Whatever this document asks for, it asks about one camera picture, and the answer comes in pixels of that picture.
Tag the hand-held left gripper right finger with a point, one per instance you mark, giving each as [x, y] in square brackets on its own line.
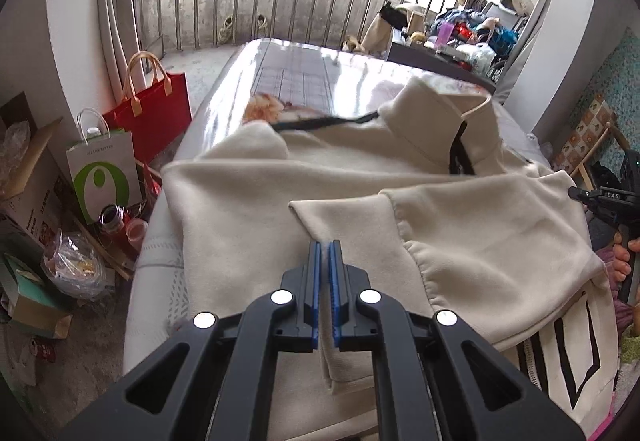
[336, 296]

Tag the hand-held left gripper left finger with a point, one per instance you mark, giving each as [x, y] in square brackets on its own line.
[314, 296]

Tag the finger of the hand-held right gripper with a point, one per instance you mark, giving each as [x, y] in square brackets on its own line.
[582, 196]

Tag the beige zip jacket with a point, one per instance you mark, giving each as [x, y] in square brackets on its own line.
[250, 221]

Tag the pile of colourful clothes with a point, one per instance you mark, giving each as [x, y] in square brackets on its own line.
[495, 38]

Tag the person's right hand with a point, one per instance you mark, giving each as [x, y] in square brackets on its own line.
[620, 256]

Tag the black bag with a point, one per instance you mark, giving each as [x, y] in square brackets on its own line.
[602, 176]

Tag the wooden chair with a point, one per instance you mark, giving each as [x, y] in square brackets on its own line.
[600, 139]

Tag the checkered orange cloth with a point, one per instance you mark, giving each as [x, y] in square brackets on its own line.
[582, 133]

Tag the grey curtain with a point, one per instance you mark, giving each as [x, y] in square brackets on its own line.
[530, 36]

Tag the translucent plastic bag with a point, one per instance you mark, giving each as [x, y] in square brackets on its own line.
[475, 58]

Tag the pink cup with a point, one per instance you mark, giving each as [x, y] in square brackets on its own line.
[136, 233]

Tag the beige hat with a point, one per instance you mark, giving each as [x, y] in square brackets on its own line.
[522, 5]

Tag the purple cup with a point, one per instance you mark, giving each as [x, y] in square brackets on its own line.
[445, 36]

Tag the dark side table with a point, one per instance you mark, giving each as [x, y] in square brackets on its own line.
[420, 58]

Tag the dark red thermos bottle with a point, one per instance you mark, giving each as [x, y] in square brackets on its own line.
[112, 218]

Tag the floral grid tablecloth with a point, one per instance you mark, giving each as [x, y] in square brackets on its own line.
[300, 76]

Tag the pink floral clothing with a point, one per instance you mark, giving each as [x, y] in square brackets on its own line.
[602, 428]

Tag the red tote bag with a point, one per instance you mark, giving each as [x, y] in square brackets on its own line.
[160, 111]

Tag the clear plastic bag of scraps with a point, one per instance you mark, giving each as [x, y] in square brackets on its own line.
[75, 266]

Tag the white green paper bag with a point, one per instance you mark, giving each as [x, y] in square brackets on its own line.
[100, 181]

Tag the tan slippers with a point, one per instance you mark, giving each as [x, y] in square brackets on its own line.
[351, 44]

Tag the beige canvas tote bag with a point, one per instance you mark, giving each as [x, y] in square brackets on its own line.
[375, 36]

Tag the red drink can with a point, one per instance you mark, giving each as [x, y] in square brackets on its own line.
[45, 350]

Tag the beige shoe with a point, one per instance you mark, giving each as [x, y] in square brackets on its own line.
[263, 23]
[225, 30]

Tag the green paper box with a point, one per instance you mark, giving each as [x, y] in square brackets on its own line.
[30, 291]

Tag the cardboard box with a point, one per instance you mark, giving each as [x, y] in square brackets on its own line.
[40, 201]

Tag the beige curtain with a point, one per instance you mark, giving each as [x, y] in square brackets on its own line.
[117, 46]

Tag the crumpled clear plastic wrap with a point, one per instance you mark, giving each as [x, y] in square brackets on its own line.
[15, 143]

